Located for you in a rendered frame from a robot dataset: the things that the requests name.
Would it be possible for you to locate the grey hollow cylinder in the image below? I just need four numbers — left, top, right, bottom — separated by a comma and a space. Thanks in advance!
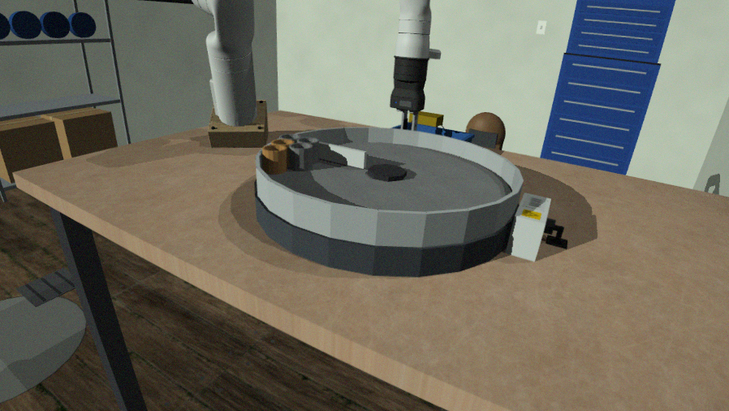
296, 137, 319, 164
279, 134, 301, 143
289, 143, 313, 171

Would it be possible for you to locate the bronze bushing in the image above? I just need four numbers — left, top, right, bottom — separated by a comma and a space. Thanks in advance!
262, 145, 287, 175
271, 139, 294, 167

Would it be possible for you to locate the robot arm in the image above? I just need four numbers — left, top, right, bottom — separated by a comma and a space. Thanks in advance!
192, 0, 432, 127

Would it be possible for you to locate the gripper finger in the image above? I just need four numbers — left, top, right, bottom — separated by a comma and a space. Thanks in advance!
396, 109, 408, 130
409, 110, 419, 131

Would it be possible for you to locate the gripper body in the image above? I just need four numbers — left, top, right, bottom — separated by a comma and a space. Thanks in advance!
390, 32, 441, 111

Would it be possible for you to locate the blue plastic crate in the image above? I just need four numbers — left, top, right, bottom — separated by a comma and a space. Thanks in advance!
407, 122, 475, 143

